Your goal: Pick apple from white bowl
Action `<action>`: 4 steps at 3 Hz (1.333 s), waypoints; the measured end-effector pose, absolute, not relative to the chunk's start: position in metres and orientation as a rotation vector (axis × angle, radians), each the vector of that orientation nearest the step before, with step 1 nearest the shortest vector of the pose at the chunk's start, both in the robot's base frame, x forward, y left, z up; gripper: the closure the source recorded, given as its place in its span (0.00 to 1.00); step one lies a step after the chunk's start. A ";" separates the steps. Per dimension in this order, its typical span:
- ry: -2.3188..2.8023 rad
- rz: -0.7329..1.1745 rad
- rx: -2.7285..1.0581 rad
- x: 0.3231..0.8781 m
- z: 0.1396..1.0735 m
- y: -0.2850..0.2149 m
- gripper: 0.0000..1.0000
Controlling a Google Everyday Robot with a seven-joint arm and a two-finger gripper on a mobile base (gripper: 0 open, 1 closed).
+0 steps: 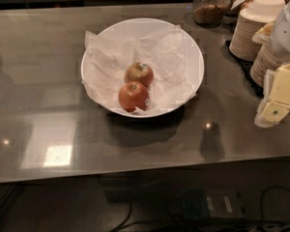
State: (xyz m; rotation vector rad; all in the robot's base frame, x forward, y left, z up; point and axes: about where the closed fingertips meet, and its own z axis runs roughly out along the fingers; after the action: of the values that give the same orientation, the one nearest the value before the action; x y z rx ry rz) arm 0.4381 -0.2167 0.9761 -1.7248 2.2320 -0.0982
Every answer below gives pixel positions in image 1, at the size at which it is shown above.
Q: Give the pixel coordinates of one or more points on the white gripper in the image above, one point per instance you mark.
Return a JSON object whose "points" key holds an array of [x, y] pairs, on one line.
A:
{"points": [[287, 33]]}

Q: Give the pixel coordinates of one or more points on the rear paper plate stack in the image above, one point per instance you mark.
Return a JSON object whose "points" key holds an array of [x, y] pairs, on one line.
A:
{"points": [[248, 23]]}

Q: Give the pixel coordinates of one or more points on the white paper liner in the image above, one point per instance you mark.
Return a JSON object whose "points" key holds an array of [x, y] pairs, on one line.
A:
{"points": [[106, 62]]}

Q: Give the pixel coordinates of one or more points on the red-yellow apple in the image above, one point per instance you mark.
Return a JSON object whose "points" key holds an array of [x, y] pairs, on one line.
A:
{"points": [[142, 73]]}

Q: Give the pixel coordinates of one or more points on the front paper plate stack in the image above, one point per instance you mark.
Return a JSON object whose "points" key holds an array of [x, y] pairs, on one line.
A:
{"points": [[264, 61]]}

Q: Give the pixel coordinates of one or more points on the dark box under table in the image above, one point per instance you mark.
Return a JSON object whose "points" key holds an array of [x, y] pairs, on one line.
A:
{"points": [[213, 204]]}

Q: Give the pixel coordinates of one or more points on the glass jar with grains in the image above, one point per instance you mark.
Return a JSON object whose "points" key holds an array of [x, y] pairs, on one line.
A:
{"points": [[209, 13]]}

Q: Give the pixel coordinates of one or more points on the white bowl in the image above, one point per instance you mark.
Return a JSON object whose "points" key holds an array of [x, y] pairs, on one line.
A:
{"points": [[143, 26]]}

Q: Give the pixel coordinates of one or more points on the stack of white cups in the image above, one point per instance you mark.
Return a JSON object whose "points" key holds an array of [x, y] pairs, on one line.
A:
{"points": [[264, 10]]}

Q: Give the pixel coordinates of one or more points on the paper plate stack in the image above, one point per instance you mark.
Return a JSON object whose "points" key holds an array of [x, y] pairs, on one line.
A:
{"points": [[248, 23], [264, 61]]}

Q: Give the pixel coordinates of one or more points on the front red apple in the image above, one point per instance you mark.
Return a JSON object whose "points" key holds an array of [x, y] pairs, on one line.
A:
{"points": [[133, 95]]}

